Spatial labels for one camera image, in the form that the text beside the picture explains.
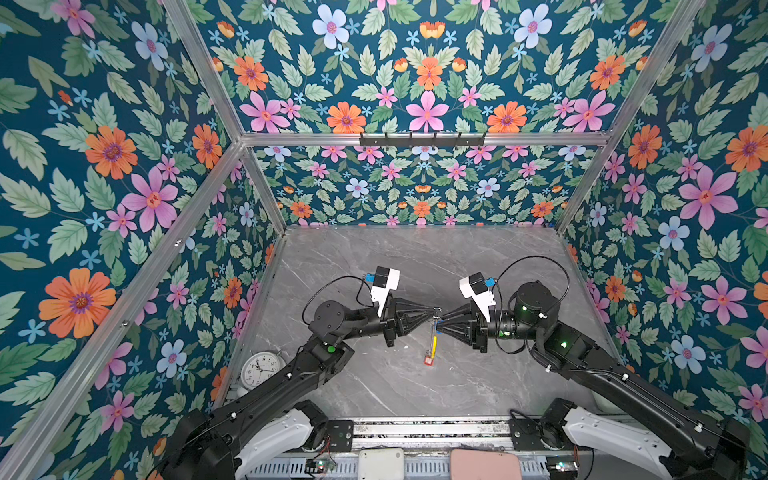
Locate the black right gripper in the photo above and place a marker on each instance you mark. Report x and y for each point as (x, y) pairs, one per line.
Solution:
(478, 331)

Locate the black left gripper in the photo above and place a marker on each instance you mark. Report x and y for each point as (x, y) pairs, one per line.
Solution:
(391, 323)

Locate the yellow capped key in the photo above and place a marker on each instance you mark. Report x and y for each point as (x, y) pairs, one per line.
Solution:
(434, 345)

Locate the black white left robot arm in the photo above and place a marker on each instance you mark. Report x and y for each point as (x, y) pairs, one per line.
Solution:
(220, 445)

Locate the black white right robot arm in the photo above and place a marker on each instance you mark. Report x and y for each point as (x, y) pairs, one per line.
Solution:
(673, 440)

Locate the pink plastic box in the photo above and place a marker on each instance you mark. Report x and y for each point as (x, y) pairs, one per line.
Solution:
(467, 464)

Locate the white plastic box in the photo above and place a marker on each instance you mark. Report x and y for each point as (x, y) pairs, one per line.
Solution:
(381, 464)

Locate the white alarm clock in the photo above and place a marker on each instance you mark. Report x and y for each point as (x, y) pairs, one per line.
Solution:
(260, 367)

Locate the right small circuit board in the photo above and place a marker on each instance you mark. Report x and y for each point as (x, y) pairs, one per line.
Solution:
(559, 469)

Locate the small green circuit board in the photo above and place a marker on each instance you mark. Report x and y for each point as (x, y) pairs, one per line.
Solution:
(314, 467)

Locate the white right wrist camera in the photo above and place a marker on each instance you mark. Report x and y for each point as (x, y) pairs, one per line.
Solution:
(480, 290)

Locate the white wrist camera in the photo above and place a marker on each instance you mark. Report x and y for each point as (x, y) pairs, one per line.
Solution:
(480, 290)
(382, 282)

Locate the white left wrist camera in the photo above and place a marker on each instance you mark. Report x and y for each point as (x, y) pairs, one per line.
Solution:
(382, 282)

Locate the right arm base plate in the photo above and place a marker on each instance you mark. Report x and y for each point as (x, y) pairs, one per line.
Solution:
(526, 435)

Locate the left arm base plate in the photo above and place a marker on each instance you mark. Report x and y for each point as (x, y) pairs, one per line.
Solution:
(333, 436)

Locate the black wall hook rack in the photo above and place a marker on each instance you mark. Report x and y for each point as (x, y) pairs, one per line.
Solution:
(408, 140)

